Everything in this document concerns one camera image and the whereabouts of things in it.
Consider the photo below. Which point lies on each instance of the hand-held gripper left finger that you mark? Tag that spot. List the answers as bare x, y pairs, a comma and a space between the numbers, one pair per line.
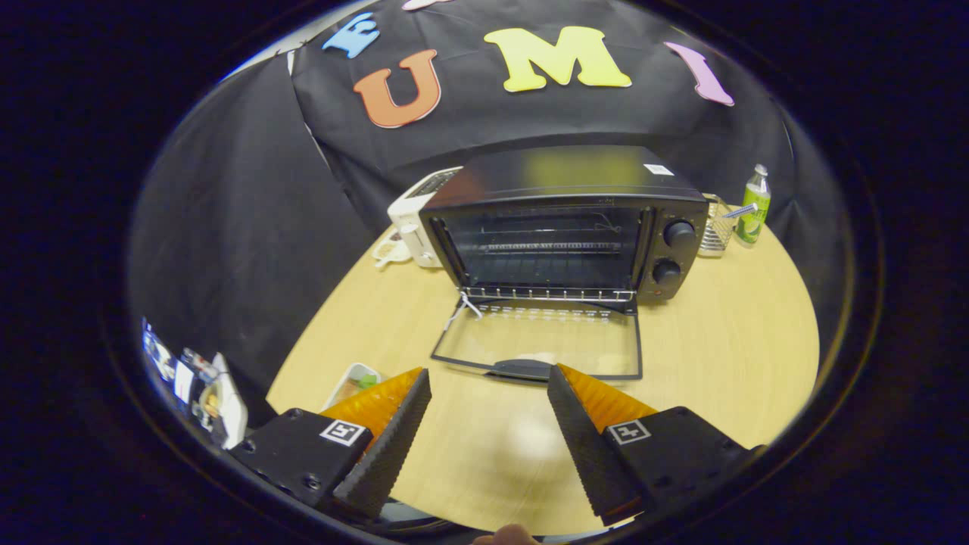
386, 458

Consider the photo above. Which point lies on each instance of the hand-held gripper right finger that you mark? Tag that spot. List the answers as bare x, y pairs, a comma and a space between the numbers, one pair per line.
587, 454

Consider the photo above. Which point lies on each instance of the black toaster oven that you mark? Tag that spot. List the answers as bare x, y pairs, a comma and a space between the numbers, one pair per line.
568, 178

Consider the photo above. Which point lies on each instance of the white food tray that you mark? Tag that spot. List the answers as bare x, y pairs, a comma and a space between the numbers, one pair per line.
356, 378

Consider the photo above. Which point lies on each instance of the white slot toaster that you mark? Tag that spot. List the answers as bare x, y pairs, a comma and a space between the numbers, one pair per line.
409, 219

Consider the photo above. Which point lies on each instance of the pile of colourful packages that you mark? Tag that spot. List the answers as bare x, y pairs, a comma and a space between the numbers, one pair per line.
227, 409

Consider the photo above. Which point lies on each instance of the small white plate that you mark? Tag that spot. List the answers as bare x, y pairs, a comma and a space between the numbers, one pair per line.
390, 248

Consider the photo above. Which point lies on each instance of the green drink bottle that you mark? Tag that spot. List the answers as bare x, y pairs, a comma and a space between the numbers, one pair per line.
753, 219

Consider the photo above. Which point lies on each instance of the blue white utensil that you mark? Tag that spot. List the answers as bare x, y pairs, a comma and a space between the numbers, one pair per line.
742, 210

